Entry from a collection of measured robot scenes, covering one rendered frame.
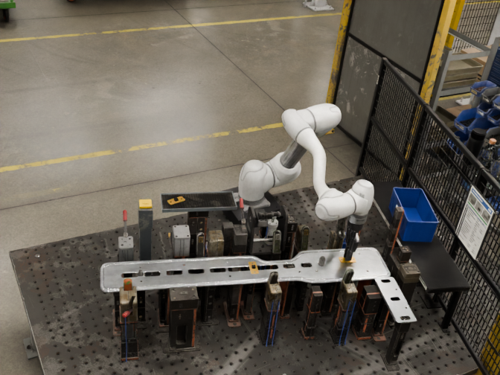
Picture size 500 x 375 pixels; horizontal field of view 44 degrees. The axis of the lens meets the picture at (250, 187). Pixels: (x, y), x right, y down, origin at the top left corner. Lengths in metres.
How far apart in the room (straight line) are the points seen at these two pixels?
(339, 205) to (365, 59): 3.07
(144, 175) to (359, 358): 2.88
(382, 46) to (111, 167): 2.53
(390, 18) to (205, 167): 2.00
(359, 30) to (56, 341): 3.83
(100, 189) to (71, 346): 2.37
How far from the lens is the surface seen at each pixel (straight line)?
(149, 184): 5.26
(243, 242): 3.08
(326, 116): 3.20
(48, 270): 3.43
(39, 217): 4.96
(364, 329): 3.15
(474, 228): 3.11
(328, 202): 2.74
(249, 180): 3.58
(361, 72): 5.73
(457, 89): 5.42
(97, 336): 3.07
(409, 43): 5.21
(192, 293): 2.79
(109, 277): 2.91
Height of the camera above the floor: 2.97
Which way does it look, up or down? 34 degrees down
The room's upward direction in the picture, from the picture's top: 7 degrees clockwise
